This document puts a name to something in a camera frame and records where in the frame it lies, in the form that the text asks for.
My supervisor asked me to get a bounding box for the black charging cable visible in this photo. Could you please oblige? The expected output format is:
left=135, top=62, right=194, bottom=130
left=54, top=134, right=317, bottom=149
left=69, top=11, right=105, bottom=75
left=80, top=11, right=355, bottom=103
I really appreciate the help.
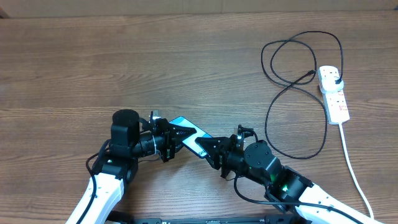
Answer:
left=261, top=30, right=345, bottom=161

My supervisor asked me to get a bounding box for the white power strip cord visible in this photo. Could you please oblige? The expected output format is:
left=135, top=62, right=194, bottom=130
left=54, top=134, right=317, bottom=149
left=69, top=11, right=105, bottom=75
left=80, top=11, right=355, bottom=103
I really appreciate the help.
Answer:
left=338, top=122, right=375, bottom=220

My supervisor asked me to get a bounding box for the white charger adapter plug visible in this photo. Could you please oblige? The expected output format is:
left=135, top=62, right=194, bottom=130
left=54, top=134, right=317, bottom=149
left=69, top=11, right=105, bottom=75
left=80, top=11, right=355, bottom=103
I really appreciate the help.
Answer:
left=319, top=77, right=345, bottom=93

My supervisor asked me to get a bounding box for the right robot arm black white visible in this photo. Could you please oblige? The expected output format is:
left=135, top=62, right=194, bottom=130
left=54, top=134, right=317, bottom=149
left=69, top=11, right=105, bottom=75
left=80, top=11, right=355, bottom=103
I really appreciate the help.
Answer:
left=195, top=134, right=378, bottom=223

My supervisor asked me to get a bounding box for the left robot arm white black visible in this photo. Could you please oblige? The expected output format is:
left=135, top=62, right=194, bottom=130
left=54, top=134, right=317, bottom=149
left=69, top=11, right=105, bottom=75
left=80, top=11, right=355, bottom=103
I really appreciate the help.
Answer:
left=67, top=110, right=198, bottom=223

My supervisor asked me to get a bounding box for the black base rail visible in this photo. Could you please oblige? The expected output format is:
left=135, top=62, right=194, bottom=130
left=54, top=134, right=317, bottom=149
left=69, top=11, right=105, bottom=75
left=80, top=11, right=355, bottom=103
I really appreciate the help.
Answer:
left=105, top=211, right=311, bottom=224

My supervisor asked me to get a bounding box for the Galaxy smartphone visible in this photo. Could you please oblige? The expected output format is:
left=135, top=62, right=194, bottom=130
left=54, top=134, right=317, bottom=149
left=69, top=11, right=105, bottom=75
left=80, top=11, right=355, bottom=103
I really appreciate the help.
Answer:
left=170, top=116, right=211, bottom=159

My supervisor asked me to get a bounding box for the white power strip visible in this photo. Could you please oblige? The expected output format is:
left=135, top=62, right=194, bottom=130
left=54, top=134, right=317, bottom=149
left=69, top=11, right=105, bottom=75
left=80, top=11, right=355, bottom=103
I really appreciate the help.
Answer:
left=317, top=65, right=351, bottom=126

